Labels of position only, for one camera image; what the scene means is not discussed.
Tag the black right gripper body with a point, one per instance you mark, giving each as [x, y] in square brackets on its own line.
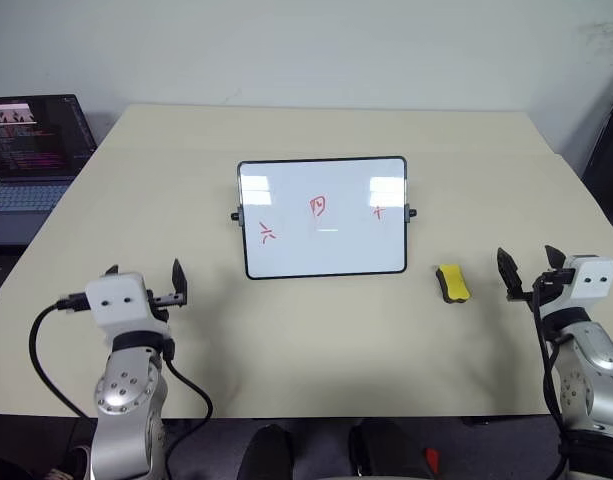
[548, 286]

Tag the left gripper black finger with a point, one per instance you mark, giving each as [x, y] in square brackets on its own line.
[180, 282]
[112, 270]

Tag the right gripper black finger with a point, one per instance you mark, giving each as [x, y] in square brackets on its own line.
[509, 272]
[555, 259]

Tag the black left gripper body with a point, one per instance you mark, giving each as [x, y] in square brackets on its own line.
[162, 301]

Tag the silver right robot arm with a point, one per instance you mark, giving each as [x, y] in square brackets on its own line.
[593, 360]

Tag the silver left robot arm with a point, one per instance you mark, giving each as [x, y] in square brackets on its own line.
[123, 395]

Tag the yellow and black eraser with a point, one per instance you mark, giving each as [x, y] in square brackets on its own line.
[453, 284]

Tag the open dark laptop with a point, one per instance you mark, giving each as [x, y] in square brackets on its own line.
[28, 165]

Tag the small black-framed whiteboard on stand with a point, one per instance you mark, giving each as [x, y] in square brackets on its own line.
[321, 220]

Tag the dark rounded shape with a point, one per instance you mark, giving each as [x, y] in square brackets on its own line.
[266, 455]

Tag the small red object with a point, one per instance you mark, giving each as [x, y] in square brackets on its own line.
[432, 457]

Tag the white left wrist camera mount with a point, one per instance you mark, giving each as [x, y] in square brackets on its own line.
[117, 300]

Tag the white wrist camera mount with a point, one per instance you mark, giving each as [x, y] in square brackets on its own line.
[117, 300]
[591, 282]

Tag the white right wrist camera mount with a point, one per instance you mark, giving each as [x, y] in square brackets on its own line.
[591, 282]

